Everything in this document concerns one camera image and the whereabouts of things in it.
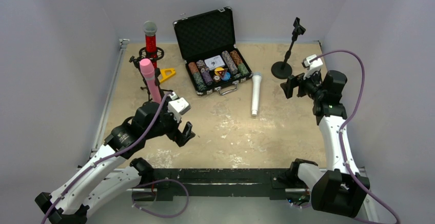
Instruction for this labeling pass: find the black round-base stand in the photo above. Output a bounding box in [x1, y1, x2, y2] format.
[271, 17, 306, 79]
[154, 68, 168, 100]

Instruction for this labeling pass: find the white microphone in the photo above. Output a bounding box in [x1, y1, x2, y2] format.
[251, 72, 262, 117]

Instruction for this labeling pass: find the pink microphone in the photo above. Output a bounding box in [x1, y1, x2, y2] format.
[139, 58, 162, 104]

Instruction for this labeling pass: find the red glitter microphone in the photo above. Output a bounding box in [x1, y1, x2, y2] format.
[143, 21, 157, 68]

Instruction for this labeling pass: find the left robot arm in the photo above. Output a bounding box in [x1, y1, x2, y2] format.
[35, 98, 195, 223]

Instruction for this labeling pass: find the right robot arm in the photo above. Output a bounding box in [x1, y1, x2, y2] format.
[278, 70, 370, 218]

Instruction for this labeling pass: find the white playing card box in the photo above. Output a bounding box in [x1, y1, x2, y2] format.
[204, 55, 225, 71]

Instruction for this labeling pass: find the black poker chip case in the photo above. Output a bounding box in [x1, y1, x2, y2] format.
[173, 7, 253, 96]

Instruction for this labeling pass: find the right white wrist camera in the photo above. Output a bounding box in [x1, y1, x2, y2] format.
[302, 54, 323, 79]

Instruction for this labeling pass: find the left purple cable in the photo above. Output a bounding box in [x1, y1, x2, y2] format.
[40, 92, 190, 224]

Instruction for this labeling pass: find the yellow triangular plastic frame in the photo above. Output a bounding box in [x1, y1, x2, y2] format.
[160, 68, 176, 83]

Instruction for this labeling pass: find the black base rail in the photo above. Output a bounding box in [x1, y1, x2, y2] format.
[133, 168, 310, 205]

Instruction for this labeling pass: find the aluminium corner rail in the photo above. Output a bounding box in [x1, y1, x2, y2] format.
[90, 38, 130, 157]

